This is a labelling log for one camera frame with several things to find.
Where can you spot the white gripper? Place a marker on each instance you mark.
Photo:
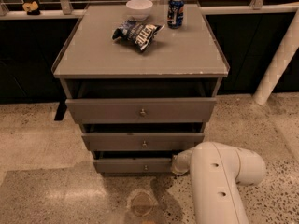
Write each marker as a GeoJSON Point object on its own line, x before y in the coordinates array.
{"type": "Point", "coordinates": [179, 164]}

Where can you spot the grey bottom drawer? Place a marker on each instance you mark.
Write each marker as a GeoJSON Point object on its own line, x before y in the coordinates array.
{"type": "Point", "coordinates": [133, 166]}

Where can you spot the grey drawer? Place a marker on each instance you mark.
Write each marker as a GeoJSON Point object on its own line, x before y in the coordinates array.
{"type": "Point", "coordinates": [141, 110]}
{"type": "Point", "coordinates": [133, 166]}
{"type": "Point", "coordinates": [141, 141]}

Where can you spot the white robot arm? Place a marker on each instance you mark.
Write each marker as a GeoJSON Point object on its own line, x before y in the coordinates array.
{"type": "Point", "coordinates": [216, 170]}

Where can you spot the grey top drawer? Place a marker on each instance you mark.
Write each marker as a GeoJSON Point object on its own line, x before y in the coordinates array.
{"type": "Point", "coordinates": [141, 110]}

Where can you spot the grey middle drawer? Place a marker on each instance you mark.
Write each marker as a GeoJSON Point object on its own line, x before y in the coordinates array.
{"type": "Point", "coordinates": [141, 141]}

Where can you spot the grey drawer cabinet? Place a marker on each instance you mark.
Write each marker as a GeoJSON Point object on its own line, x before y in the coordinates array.
{"type": "Point", "coordinates": [179, 63]}

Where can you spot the blue chip bag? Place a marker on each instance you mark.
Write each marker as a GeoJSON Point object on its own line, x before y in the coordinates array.
{"type": "Point", "coordinates": [140, 34]}

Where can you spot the blue soda can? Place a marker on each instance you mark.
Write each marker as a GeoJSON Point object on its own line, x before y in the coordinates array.
{"type": "Point", "coordinates": [175, 13]}

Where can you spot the white bowl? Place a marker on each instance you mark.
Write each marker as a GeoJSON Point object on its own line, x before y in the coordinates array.
{"type": "Point", "coordinates": [139, 9]}

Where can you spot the white diagonal pipe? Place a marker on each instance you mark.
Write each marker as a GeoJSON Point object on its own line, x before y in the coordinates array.
{"type": "Point", "coordinates": [283, 56]}

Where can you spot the yellow object on ledge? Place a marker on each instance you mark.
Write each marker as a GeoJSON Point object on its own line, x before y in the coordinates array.
{"type": "Point", "coordinates": [31, 8]}

